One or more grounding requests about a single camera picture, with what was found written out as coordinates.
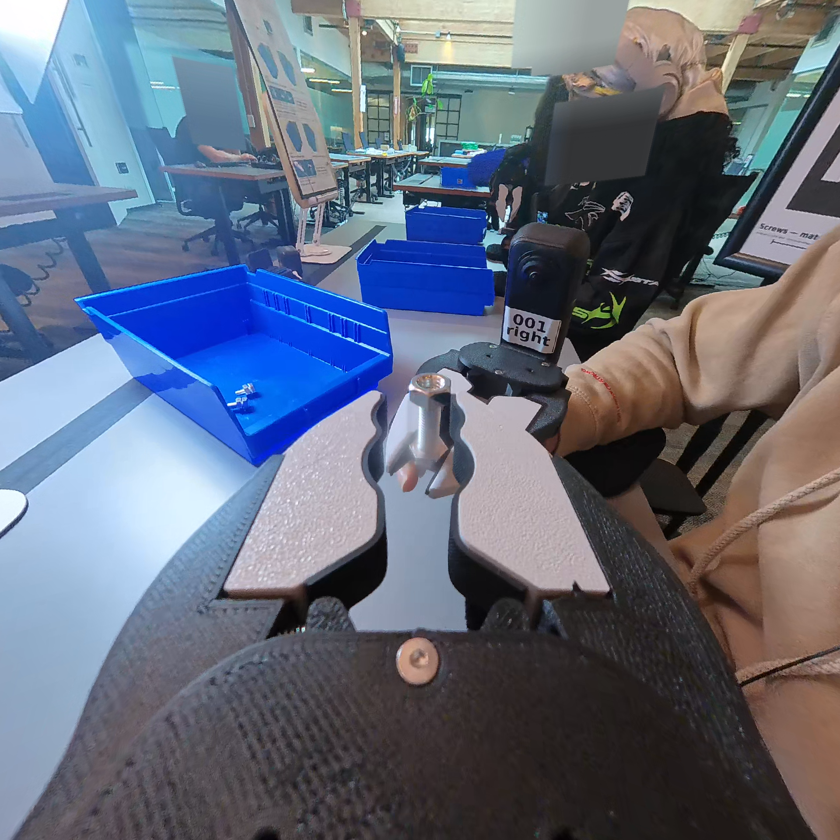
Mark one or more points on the cluster of bolts with nuts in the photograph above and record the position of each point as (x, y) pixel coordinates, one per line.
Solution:
(240, 394)

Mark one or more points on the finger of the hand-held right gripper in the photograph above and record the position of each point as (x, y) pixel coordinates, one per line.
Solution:
(404, 440)
(446, 473)

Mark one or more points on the studio softbox light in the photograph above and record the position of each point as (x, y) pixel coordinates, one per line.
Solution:
(26, 40)

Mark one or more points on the wooden desk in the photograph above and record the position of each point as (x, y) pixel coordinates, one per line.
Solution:
(53, 197)
(217, 173)

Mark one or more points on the black white banner stand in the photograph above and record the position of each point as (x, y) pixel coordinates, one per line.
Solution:
(788, 184)

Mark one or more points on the silver threaded bolt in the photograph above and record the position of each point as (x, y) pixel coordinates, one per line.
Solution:
(424, 412)

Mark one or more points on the cardboard sign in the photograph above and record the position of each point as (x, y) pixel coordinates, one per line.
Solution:
(282, 92)

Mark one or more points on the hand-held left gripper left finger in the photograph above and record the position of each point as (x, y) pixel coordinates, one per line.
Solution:
(315, 515)

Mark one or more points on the white tablet stand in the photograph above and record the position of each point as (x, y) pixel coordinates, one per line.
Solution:
(7, 509)

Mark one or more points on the black chair armrest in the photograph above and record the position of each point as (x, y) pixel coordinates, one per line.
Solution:
(617, 460)

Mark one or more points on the blue plastic bin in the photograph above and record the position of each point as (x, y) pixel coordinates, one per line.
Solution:
(427, 282)
(456, 176)
(446, 226)
(145, 341)

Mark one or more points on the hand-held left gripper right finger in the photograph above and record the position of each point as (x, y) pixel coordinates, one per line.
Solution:
(525, 515)

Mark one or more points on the person's right hand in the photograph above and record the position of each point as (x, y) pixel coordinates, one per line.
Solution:
(410, 481)

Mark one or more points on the person's right forearm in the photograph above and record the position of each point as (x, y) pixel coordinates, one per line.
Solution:
(683, 368)

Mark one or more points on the person's beige hoodie torso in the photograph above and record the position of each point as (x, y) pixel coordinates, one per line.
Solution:
(788, 591)

